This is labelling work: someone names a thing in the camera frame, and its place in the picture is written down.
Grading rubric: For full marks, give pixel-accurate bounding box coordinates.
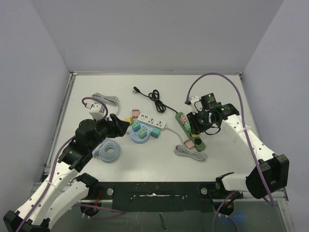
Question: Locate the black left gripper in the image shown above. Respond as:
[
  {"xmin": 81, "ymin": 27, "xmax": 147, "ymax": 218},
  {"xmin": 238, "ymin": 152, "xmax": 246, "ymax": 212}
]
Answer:
[{"xmin": 89, "ymin": 114, "xmax": 129, "ymax": 151}]

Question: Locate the pink brown charger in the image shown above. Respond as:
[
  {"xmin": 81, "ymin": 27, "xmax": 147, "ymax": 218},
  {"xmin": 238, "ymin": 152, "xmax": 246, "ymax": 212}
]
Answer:
[{"xmin": 180, "ymin": 115, "xmax": 188, "ymax": 125}]

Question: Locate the small pink charger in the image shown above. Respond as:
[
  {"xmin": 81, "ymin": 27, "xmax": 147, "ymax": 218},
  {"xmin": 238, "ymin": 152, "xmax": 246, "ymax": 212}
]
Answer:
[{"xmin": 184, "ymin": 139, "xmax": 195, "ymax": 149}]

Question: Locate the teal charger dark base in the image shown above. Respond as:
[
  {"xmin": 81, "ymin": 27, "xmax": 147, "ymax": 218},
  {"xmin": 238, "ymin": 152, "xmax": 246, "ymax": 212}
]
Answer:
[{"xmin": 151, "ymin": 128, "xmax": 161, "ymax": 139}]

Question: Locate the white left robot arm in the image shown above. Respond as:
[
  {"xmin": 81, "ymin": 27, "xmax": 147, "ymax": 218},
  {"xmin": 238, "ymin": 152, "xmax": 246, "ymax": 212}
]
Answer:
[{"xmin": 3, "ymin": 114, "xmax": 130, "ymax": 232}]

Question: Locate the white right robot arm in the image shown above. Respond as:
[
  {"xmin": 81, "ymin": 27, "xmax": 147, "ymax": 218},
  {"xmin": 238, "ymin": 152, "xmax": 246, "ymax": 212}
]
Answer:
[{"xmin": 186, "ymin": 93, "xmax": 289, "ymax": 199}]

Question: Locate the yellow olive charger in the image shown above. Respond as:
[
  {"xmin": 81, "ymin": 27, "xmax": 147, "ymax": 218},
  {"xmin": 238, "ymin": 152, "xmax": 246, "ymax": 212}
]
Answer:
[{"xmin": 125, "ymin": 117, "xmax": 134, "ymax": 125}]

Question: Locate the pink charger near strip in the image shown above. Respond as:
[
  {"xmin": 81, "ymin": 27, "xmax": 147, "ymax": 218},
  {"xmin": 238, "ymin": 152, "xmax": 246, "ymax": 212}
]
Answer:
[{"xmin": 131, "ymin": 109, "xmax": 140, "ymax": 119}]

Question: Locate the round blue power socket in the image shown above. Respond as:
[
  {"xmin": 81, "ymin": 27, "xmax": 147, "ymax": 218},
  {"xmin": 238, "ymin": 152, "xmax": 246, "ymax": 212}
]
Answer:
[{"xmin": 129, "ymin": 123, "xmax": 150, "ymax": 144}]

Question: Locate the green power strip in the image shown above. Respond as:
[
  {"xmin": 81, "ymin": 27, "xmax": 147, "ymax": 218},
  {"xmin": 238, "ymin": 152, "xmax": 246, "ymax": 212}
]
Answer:
[{"xmin": 175, "ymin": 112, "xmax": 206, "ymax": 152}]

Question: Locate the white USB power strip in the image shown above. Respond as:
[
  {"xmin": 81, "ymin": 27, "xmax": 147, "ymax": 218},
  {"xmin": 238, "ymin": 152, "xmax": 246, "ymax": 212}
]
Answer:
[{"xmin": 137, "ymin": 114, "xmax": 167, "ymax": 131}]

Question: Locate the grey cable bundle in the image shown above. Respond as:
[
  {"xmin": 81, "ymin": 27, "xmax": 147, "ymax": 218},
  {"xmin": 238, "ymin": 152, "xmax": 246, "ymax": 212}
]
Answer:
[{"xmin": 91, "ymin": 92, "xmax": 120, "ymax": 114}]

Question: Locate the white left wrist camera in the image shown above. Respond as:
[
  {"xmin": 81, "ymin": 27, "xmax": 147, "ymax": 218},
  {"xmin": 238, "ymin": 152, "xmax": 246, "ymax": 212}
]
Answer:
[{"xmin": 89, "ymin": 103, "xmax": 108, "ymax": 121}]

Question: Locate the coiled blue power cord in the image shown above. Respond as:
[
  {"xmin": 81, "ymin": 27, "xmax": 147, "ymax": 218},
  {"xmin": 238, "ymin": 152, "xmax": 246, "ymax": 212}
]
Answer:
[{"xmin": 94, "ymin": 141, "xmax": 121, "ymax": 164}]

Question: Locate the white coiled strip cord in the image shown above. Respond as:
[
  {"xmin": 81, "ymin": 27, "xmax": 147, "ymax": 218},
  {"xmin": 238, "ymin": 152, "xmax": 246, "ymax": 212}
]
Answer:
[{"xmin": 166, "ymin": 127, "xmax": 208, "ymax": 163}]

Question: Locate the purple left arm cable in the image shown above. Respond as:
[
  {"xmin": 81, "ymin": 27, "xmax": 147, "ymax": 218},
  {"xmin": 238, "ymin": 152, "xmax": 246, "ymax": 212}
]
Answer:
[{"xmin": 14, "ymin": 97, "xmax": 125, "ymax": 232}]

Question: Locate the black coiled power cord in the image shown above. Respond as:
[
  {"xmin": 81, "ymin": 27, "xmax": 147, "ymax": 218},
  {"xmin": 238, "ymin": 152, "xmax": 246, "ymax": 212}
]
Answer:
[{"xmin": 131, "ymin": 86, "xmax": 179, "ymax": 114}]

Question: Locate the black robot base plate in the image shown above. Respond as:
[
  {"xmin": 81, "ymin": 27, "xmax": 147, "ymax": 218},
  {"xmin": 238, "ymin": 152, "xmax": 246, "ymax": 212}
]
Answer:
[{"xmin": 85, "ymin": 182, "xmax": 229, "ymax": 213}]

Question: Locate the aluminium frame rail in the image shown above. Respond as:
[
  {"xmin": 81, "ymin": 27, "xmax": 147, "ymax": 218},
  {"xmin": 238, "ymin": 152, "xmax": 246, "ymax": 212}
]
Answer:
[{"xmin": 241, "ymin": 189, "xmax": 295, "ymax": 232}]

